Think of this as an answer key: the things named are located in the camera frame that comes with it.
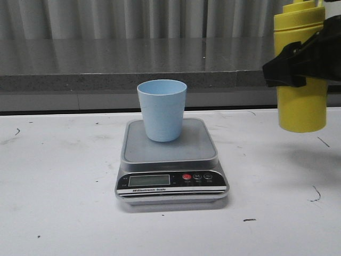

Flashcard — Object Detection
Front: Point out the grey stone counter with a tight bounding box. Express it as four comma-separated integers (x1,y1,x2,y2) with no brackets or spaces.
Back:
0,36,341,113

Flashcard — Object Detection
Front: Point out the yellow squeeze bottle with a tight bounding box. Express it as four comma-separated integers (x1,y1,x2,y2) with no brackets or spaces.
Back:
274,1,328,133

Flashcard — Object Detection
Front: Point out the light blue plastic cup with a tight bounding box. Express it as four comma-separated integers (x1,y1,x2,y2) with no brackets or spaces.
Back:
137,79,187,142

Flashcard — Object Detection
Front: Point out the silver digital kitchen scale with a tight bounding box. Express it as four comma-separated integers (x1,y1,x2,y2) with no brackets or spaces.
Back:
115,118,230,206

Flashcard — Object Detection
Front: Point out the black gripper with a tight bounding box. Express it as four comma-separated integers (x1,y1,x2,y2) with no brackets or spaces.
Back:
262,15,340,87

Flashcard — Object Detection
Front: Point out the white container on counter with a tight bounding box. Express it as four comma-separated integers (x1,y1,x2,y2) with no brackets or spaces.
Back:
315,0,341,19

